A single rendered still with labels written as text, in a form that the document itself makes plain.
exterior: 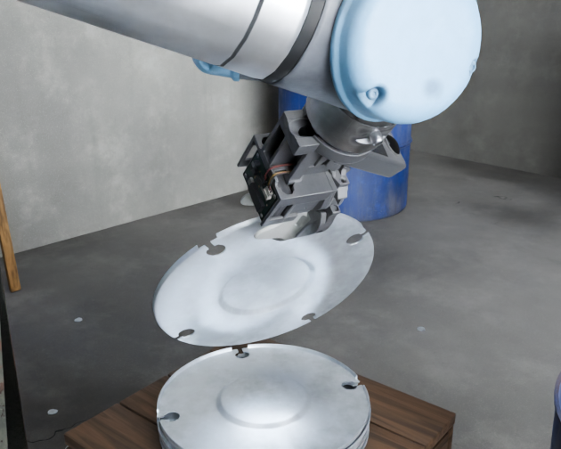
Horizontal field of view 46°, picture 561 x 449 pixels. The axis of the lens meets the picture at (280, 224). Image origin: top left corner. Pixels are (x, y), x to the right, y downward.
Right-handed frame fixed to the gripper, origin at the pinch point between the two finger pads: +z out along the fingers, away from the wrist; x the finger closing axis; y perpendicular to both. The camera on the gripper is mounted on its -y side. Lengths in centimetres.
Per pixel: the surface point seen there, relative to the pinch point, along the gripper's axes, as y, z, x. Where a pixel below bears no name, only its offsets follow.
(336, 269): -10.7, 9.3, 3.7
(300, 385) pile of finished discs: -8.1, 25.4, 14.1
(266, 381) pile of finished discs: -4.3, 27.5, 11.9
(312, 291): -8.9, 14.1, 4.5
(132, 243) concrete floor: -36, 169, -75
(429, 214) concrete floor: -158, 147, -54
